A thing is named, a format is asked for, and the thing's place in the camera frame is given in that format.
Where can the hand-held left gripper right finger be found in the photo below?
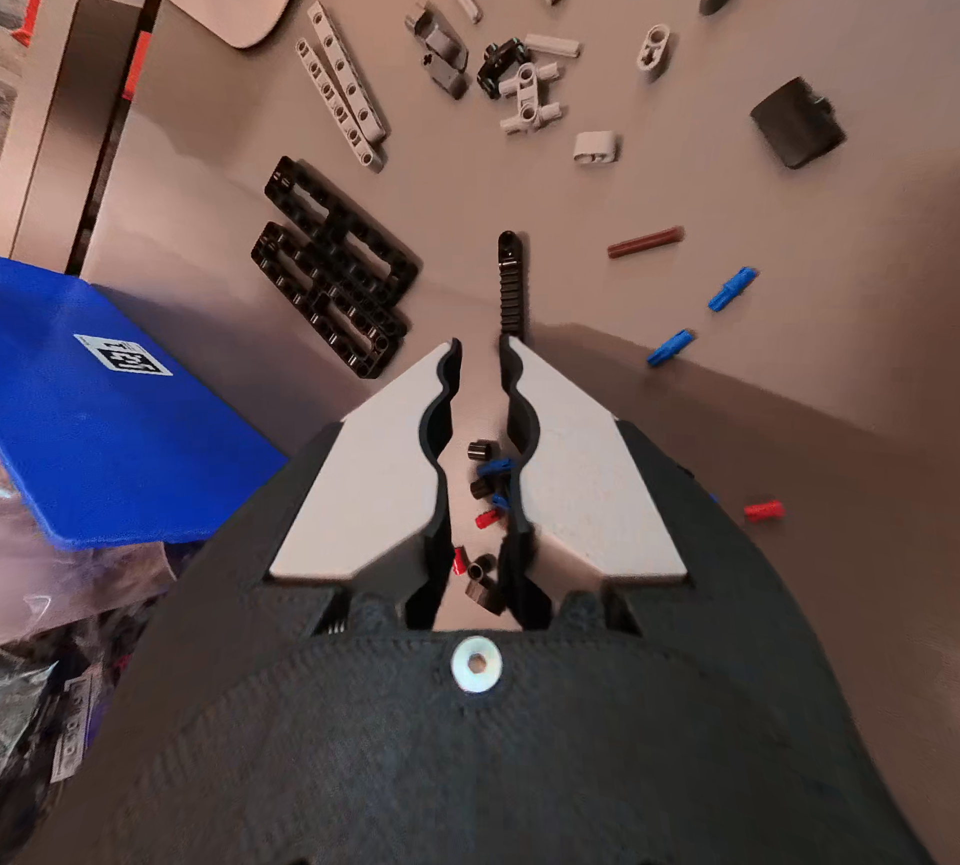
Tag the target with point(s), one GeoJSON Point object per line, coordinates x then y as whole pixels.
{"type": "Point", "coordinates": [600, 497]}

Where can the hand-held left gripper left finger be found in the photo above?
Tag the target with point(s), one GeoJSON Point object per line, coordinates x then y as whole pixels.
{"type": "Point", "coordinates": [360, 497]}

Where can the pile of small lego pins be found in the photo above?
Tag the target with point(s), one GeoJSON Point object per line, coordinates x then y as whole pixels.
{"type": "Point", "coordinates": [484, 449]}

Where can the red lego pin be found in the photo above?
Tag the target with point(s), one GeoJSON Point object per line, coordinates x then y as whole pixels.
{"type": "Point", "coordinates": [763, 511]}

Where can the long blue lego pin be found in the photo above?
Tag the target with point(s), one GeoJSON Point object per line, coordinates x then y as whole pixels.
{"type": "Point", "coordinates": [670, 347]}
{"type": "Point", "coordinates": [731, 290]}

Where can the black lego gear rack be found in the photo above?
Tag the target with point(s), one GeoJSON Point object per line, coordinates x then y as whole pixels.
{"type": "Point", "coordinates": [511, 287]}

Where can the brown lego axle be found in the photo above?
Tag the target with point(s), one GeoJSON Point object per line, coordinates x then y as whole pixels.
{"type": "Point", "coordinates": [645, 242]}

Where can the light grey two-hole lego beam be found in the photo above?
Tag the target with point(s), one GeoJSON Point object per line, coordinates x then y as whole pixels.
{"type": "Point", "coordinates": [596, 146]}

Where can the light grey lego cross connector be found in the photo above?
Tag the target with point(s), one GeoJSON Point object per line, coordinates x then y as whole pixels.
{"type": "Point", "coordinates": [529, 96]}

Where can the black curved lego panel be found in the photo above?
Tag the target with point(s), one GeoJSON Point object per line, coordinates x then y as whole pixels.
{"type": "Point", "coordinates": [795, 126]}

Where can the dark grey angled lego piece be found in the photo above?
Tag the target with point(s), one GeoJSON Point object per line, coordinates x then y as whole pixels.
{"type": "Point", "coordinates": [450, 81]}
{"type": "Point", "coordinates": [442, 40]}

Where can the black lego connector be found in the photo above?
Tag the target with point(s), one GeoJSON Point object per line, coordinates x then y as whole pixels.
{"type": "Point", "coordinates": [489, 81]}

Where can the blue plastic bin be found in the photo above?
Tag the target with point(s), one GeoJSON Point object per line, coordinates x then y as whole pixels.
{"type": "Point", "coordinates": [150, 460]}

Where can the clear plastic bag of parts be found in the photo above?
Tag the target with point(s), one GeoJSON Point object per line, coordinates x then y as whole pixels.
{"type": "Point", "coordinates": [60, 655]}

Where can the black lego frame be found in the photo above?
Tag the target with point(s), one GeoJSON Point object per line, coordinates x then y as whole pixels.
{"type": "Point", "coordinates": [349, 218]}
{"type": "Point", "coordinates": [315, 308]}

